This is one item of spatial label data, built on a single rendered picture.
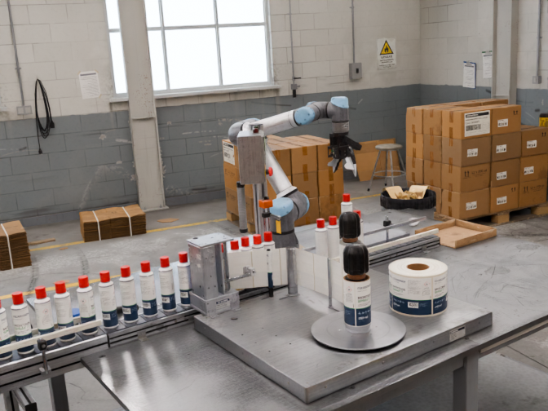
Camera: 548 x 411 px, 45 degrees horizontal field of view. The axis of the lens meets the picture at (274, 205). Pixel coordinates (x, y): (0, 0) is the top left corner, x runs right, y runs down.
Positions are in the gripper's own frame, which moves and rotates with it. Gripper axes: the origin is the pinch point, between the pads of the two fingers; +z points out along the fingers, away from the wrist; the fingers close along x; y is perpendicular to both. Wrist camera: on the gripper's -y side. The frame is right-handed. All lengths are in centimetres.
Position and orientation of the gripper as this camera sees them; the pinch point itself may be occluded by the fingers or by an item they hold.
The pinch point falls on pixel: (345, 174)
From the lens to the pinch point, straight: 301.5
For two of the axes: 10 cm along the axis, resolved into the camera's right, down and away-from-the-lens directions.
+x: 5.6, 1.6, -8.1
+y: -8.2, 1.8, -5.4
